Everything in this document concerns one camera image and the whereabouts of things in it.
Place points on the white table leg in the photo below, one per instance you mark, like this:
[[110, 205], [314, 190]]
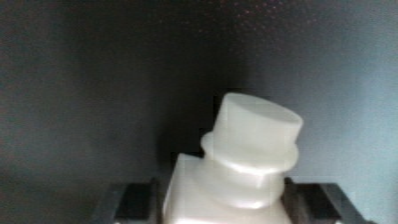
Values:
[[227, 184]]

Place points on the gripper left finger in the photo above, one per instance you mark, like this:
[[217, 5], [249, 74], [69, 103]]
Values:
[[130, 204]]

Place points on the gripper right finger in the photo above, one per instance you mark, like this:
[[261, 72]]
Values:
[[318, 205]]

